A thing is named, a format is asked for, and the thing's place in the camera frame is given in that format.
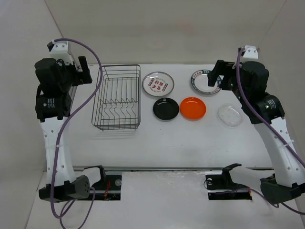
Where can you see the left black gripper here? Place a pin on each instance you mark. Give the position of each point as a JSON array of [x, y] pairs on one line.
[[80, 77]]

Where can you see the white plate dark rim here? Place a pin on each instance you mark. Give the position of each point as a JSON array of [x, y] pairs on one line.
[[199, 82]]

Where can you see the orange plate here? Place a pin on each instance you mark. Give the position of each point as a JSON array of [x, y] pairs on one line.
[[193, 108]]

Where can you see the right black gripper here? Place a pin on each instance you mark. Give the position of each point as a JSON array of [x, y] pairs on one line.
[[222, 67]]

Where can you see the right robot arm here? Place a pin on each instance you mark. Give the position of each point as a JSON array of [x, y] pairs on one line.
[[248, 82]]

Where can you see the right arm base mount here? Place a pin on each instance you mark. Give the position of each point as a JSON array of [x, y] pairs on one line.
[[221, 187]]

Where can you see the aluminium rail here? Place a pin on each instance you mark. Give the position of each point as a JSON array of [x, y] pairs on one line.
[[108, 168]]

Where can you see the black plate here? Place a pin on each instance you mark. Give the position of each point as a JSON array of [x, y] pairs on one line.
[[165, 109]]

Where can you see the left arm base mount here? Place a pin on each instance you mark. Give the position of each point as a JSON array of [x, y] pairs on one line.
[[110, 189]]

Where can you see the grey wire dish rack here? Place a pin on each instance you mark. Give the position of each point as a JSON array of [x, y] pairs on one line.
[[117, 104]]

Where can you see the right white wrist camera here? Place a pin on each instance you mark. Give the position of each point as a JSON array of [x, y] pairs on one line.
[[248, 53]]

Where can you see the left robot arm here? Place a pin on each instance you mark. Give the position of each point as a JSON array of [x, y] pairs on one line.
[[53, 108]]

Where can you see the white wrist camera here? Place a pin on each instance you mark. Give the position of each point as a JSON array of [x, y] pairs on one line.
[[248, 53], [60, 50]]

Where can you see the white plate red characters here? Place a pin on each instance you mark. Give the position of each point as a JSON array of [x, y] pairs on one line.
[[158, 84]]

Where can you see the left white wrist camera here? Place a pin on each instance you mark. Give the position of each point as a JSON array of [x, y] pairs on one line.
[[60, 50]]

